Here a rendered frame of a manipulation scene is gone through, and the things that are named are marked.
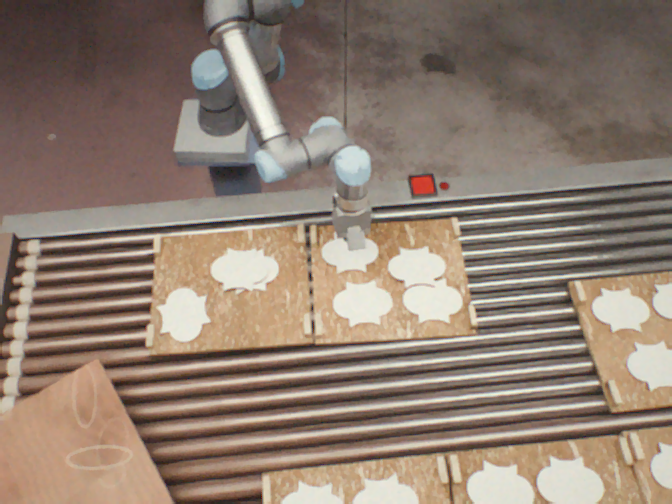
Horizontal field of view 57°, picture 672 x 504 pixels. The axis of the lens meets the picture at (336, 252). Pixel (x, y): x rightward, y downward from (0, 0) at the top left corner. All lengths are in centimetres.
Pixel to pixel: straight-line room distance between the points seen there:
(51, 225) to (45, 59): 207
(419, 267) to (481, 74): 205
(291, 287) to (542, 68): 240
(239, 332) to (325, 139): 54
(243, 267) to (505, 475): 81
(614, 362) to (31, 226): 160
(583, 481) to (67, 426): 114
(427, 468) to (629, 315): 66
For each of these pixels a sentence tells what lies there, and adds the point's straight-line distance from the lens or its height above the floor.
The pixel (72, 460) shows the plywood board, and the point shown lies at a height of 104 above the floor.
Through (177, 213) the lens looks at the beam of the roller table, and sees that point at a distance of 182.
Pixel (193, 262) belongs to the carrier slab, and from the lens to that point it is 170.
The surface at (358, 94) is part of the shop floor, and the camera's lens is 336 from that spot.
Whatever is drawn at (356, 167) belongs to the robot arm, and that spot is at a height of 134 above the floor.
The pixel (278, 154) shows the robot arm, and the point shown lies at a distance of 137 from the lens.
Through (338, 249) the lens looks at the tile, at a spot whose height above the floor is 95.
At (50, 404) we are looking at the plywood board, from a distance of 153.
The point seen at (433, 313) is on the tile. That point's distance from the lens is 160.
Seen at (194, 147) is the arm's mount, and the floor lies 92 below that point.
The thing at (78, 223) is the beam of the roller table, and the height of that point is 92.
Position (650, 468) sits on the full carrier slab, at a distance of 162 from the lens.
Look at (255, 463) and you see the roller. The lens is 150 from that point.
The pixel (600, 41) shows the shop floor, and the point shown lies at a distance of 394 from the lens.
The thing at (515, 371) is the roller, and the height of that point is 92.
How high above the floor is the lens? 238
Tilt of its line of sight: 60 degrees down
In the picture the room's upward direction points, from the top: straight up
